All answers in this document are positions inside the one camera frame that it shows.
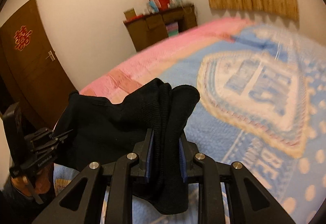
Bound black cloth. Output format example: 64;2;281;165
55;79;200;215

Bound left hand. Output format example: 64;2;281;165
10;163;54;197

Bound brown wooden door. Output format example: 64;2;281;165
1;0;75;128

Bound blue pink patterned bedspread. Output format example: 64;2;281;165
53;17;326;224

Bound red double-happiness decoration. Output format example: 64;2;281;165
14;25;33;51

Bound dark wooden desk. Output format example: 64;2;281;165
124;3;197;52

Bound pastel stacked storage boxes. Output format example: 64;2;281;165
166;22;179;37

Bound small cardboard box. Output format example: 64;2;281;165
124;8;137;20

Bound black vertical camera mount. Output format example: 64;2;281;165
2;102;25;164

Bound metal door handle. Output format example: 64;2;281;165
45;50;56;61

